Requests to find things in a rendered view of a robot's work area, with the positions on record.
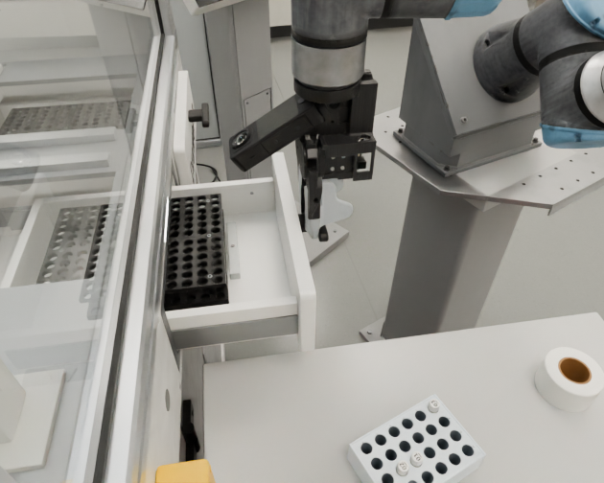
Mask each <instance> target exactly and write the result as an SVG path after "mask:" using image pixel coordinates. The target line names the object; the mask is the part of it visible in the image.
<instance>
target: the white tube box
mask: <svg viewBox="0 0 604 483"><path fill-rule="evenodd" d="M432 399H437V400H438V401H439V402H440V407H439V409H438V411H437V413H430V412H429V411H428V406H429V402H430V400H432ZM414 451H419V452H421V453H422V455H423V458H424V459H423V462H422V464H421V466H420V467H419V468H415V467H413V466H412V465H411V464H410V458H411V455H412V453H413V452H414ZM485 455H486V453H485V452H484V451H483V450H482V448H481V447H480V446H479V445H478V444H477V443H476V441H475V440H474V439H473V438H472V436H471V435H470V434H469V433H468V432H467V431H466V429H465V428H464V427H463V426H462V425H461V423H460V422H459V421H458V420H457V419H456V418H455V416H454V415H453V414H452V413H451V411H450V410H449V409H448V408H447V407H446V405H444V404H443V403H442V402H441V401H440V399H439V398H438V397H437V396H436V395H435V394H433V395H431V396H430V397H428V398H426V399H425V400H423V401H421V402H419V403H417V404H416V405H414V406H413V407H411V408H410V409H408V410H406V411H405V412H403V413H401V414H400V415H398V416H396V417H394V418H393V419H391V420H389V421H388V422H386V423H384V424H383V425H380V426H378V427H377V428H375V429H373V430H372V431H370V432H368V433H367V434H365V435H363V436H362V437H360V438H359V439H357V440H356V441H354V442H352V443H351V444H349V448H348V454H347V459H348V461H349V463H350V464H351V466H352V467H353V469H354V471H355V472H356V474H357V475H358V477H359V478H360V481H361V482H362V483H457V482H459V481H460V480H462V479H463V478H464V477H466V476H467V475H469V474H470V473H472V472H474V471H475V470H476V469H478V467H479V465H480V464H481V462H482V460H483V459H484V457H485ZM402 460H404V461H406V462H408V464H409V470H408V473H407V475H406V476H400V475H398V474H397V473H396V469H397V465H398V462H400V461H402Z"/></svg>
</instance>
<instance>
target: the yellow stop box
mask: <svg viewBox="0 0 604 483"><path fill-rule="evenodd" d="M155 483H216V481H215V478H214V475H213V473H212V469H211V465H210V463H209V461H208V460H207V459H199V460H194V461H187V462H181V463H174V464H169V465H162V466H160V467H158V468H157V471H156V475H155Z"/></svg>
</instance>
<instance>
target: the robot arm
mask: <svg viewBox="0 0 604 483"><path fill-rule="evenodd" d="M501 1H502V0H290V8H291V71H292V74H293V88H294V92H295V93H296V94H294V95H293V96H291V97H290V98H288V99H287V100H285V101H284V102H282V103H280V104H279V105H277V106H276V107H274V108H273V109H271V110H270V112H268V113H267V114H265V115H264V116H262V117H261V118H259V119H258V120H256V121H255V122H253V123H252V124H250V125H249V126H247V127H245V128H244V129H242V130H241V131H239V132H238V133H236V134H235V135H233V136H232V137H230V139H229V153H230V159H231V160H232V161H233V162H234V164H235V165H236V166H237V167H238V168H239V169H240V170H241V171H243V172H246V171H248V170H249V169H251V168H252V167H254V166H256V165H257V164H259V163H260V162H262V161H263V160H265V159H267V158H268V157H270V156H271V155H272V154H273V153H275V152H277V151H278V150H280V149H282V148H283V147H285V146H287V145H288V144H290V143H291V142H293V141H294V140H295V148H296V156H297V169H298V184H299V197H300V210H301V213H302V214H305V230H306V231H307V232H308V234H309V235H310V236H311V238H312V239H317V236H318V232H319V229H320V227H321V226H323V225H326V224H329V223H332V222H335V221H338V220H341V219H347V218H349V217H350V216H351V215H352V213H353V205H352V204H351V203H349V202H346V201H343V200H340V199H338V198H337V192H338V191H340V190H341V189H342V187H343V184H344V183H343V180H342V179H349V178H353V181H360V180H370V179H372V175H373V168H374V159H375V151H376V144H377V141H376V139H375V137H374V135H373V125H374V117H375V108H376V100H377V92H378V82H377V81H376V80H374V79H373V76H372V73H371V71H370V69H364V62H365V51H366V39H367V30H368V20H369V18H444V20H450V19H451V18H458V17H476V16H485V15H487V14H489V13H491V12H493V11H494V10H495V9H496V8H497V6H498V5H499V3H500V2H501ZM473 64H474V69H475V72H476V77H477V79H478V81H479V83H480V84H481V86H482V87H483V88H484V90H485V91H486V92H487V93H488V94H489V95H490V96H492V97H493V98H495V99H496V100H498V101H501V102H504V103H516V102H519V101H521V100H523V99H526V98H528V97H529V96H531V95H532V94H534V93H535V92H536V91H537V90H538V89H539V88H540V105H541V122H540V127H541V128H542V136H543V141H544V143H545V144H546V145H547V146H549V147H551V148H555V149H592V148H603V147H604V0H546V1H545V2H544V3H543V4H541V5H540V6H538V7H537V8H535V9H534V10H532V11H530V12H529V13H528V14H526V15H525V16H523V17H521V18H517V19H513V20H509V21H505V22H501V23H499V24H496V25H494V26H493V27H491V28H490V29H488V30H487V31H486V32H484V33H483V34H482V35H481V36H480V37H479V38H478V40H477V42H476V45H475V48H474V53H473ZM364 138H365V139H366V138H367V139H369V140H364ZM368 152H371V160H370V168H369V171H363V172H358V170H359V169H366V161H365V159H364V157H363V156H361V154H362V153H368ZM320 199H321V202H320Z"/></svg>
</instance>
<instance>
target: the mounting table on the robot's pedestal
mask: <svg viewBox="0 0 604 483"><path fill-rule="evenodd" d="M399 114H400V107H398V108H395V109H392V110H389V111H386V112H385V113H382V114H379V115H376V116H375V117H374V125H373V135H374V137H375V139H376V141H377V144H376V150H377V151H379V152H380V153H382V154H383V155H384V156H386V157H387V158H388V159H390V160H391V161H393V162H394V163H395V164H397V165H398V166H400V167H401V168H402V169H404V170H405V171H407V172H408V173H410V174H411V175H412V176H414V177H415V178H417V179H418V180H419V181H421V182H422V183H424V184H425V185H426V186H428V187H429V188H430V189H432V190H433V191H435V192H436V193H437V194H439V195H440V196H453V197H461V198H469V199H476V200H484V201H492V202H499V203H506V204H514V205H522V206H529V207H537V208H545V209H549V212H548V214H547V215H548V216H550V215H552V214H553V213H555V212H557V211H559V210H561V209H563V208H564V207H566V206H568V205H570V204H572V203H573V202H574V201H576V200H578V199H580V198H582V197H584V196H586V195H588V194H590V193H592V192H594V191H595V190H597V189H599V188H601V187H603V186H604V147H603V148H592V149H570V150H573V151H575V152H577V153H575V154H574V155H572V156H570V157H568V158H566V159H564V160H562V161H560V162H558V163H556V164H553V165H551V166H549V167H547V168H545V169H543V170H541V171H539V172H536V173H534V174H532V175H530V176H529V177H527V178H524V179H522V180H520V181H518V182H516V183H514V184H512V185H510V186H508V187H506V188H504V189H502V190H500V191H498V192H496V193H493V194H491V195H486V194H485V193H483V192H482V191H480V190H479V189H477V188H476V187H474V186H473V185H471V184H470V183H468V182H467V181H465V180H464V179H462V178H461V177H459V176H458V175H456V174H453V175H450V176H447V177H444V176H443V175H442V174H440V173H439V172H438V171H436V170H435V169H434V168H433V167H432V166H430V165H429V164H428V163H427V162H426V161H424V160H423V159H422V158H421V157H420V156H418V155H417V154H416V153H415V152H414V151H412V150H411V149H410V148H409V147H407V146H406V145H405V144H404V143H403V142H401V141H400V140H399V139H398V138H397V137H395V136H394V135H393V131H394V130H398V129H399V128H405V127H406V123H405V122H404V121H402V120H401V119H400V118H399ZM487 198H488V199H487Z"/></svg>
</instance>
